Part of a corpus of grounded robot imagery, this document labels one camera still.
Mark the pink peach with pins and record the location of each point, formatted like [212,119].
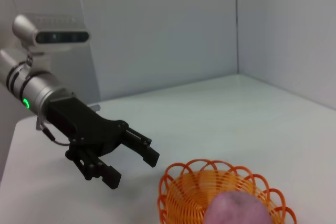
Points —
[236,208]

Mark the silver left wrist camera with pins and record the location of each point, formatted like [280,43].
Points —
[60,36]

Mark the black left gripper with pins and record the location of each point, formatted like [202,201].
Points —
[86,127]

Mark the orange plastic woven basket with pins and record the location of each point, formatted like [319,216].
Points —
[183,190]

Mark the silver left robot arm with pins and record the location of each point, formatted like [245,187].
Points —
[34,87]

